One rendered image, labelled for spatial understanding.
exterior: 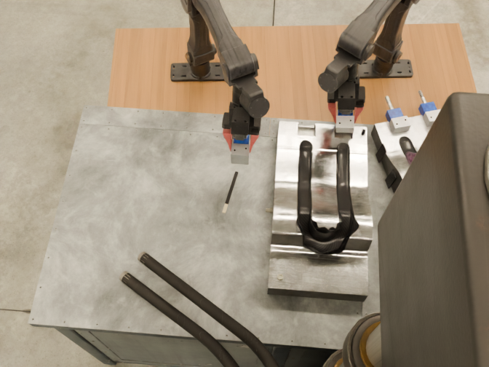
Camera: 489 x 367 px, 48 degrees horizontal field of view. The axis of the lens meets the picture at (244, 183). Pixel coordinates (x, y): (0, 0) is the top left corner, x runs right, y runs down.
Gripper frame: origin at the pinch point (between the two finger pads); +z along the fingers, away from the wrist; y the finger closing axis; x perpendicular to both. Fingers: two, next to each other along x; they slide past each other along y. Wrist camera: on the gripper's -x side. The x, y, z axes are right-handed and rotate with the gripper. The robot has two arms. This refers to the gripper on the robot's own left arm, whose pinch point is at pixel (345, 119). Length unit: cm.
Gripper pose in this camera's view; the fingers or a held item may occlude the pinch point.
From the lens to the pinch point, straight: 160.9
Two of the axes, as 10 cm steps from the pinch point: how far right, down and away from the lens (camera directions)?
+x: 1.4, -6.7, 7.3
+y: 9.9, 0.3, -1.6
